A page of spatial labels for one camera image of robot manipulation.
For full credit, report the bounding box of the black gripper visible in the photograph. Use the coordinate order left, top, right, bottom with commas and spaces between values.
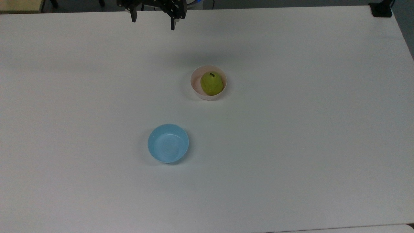
117, 0, 187, 31

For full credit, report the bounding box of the green pear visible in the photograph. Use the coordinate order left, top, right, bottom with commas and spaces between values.
200, 72, 223, 96

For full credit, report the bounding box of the pink plastic bowl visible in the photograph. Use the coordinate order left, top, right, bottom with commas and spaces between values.
190, 65, 227, 101

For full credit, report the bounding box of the blue plastic bowl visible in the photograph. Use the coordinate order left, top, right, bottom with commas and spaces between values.
147, 124, 190, 164

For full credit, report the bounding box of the light wooden furniture piece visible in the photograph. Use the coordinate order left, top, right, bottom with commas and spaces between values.
0, 0, 45, 14

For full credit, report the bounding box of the black table clamp mount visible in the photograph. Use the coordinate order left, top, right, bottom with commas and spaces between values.
368, 0, 396, 18

